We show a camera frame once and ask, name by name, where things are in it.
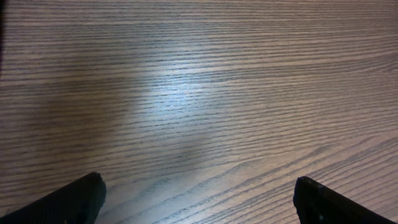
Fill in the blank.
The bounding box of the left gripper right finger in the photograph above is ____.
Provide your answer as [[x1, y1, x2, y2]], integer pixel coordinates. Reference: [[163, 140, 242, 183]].
[[293, 176, 395, 224]]

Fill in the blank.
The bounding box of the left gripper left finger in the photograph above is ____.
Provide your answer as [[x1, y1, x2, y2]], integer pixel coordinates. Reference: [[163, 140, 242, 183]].
[[1, 172, 106, 224]]

